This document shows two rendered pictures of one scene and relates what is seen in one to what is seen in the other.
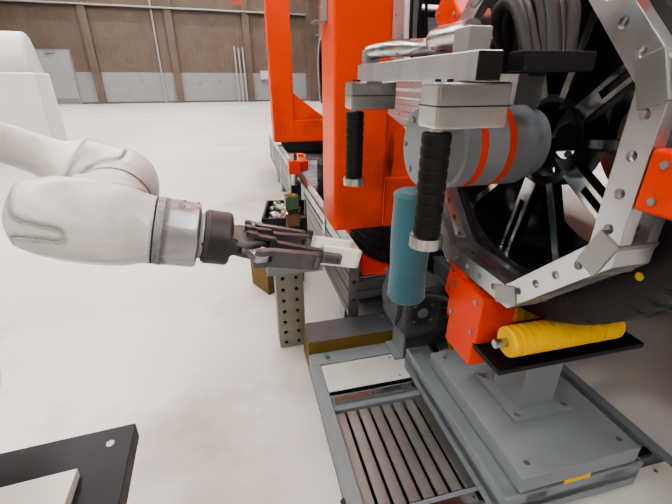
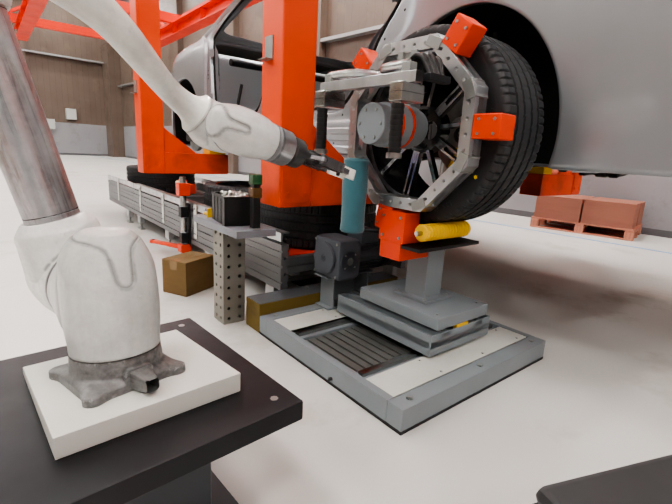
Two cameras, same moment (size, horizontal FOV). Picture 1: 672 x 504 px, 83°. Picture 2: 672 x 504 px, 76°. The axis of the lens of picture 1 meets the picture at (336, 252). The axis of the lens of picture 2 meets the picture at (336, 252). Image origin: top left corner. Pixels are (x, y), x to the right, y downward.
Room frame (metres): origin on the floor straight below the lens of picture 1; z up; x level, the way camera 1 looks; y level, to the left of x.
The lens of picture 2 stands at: (-0.57, 0.54, 0.76)
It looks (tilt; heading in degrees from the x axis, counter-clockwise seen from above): 13 degrees down; 334
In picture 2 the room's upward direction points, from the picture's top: 3 degrees clockwise
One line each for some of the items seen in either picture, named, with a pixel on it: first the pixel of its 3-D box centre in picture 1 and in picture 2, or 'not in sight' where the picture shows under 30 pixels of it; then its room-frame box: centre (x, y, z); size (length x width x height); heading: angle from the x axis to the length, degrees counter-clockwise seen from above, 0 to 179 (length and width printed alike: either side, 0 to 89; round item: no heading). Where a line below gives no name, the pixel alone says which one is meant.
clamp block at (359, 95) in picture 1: (370, 94); (330, 99); (0.80, -0.07, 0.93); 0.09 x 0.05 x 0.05; 104
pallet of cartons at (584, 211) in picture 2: not in sight; (587, 214); (2.73, -4.33, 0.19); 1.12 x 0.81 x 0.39; 18
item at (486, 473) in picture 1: (501, 405); (410, 313); (0.78, -0.46, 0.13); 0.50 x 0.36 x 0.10; 14
